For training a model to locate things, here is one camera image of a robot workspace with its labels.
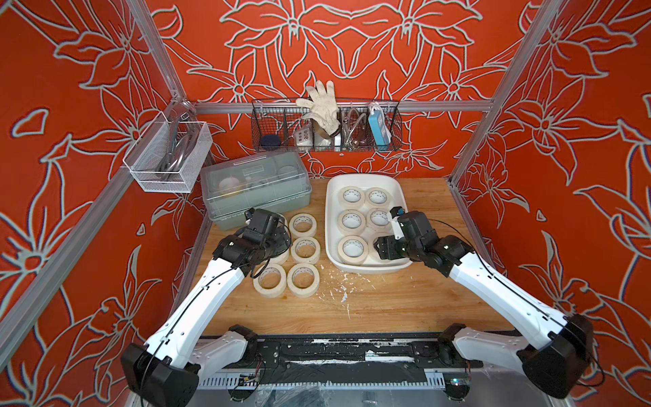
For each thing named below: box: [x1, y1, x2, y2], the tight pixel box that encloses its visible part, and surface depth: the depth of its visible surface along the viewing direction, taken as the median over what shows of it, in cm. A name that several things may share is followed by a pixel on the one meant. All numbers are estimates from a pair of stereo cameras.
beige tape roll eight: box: [289, 235, 322, 265], surface depth 97 cm
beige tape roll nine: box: [286, 262, 321, 299], surface depth 89 cm
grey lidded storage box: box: [200, 150, 312, 231], surface depth 97 cm
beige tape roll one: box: [288, 212, 318, 238], surface depth 103 cm
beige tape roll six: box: [365, 186, 391, 207], surface depth 112 cm
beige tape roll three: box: [252, 263, 288, 299], surface depth 87 cm
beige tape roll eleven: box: [337, 234, 369, 266], surface depth 95 cm
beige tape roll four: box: [337, 209, 367, 235], surface depth 104 cm
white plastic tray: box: [324, 172, 413, 274], surface depth 103 cm
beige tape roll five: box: [338, 185, 368, 210], surface depth 112 cm
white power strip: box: [295, 127, 313, 147], surface depth 96 cm
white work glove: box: [295, 79, 341, 137], surface depth 91 cm
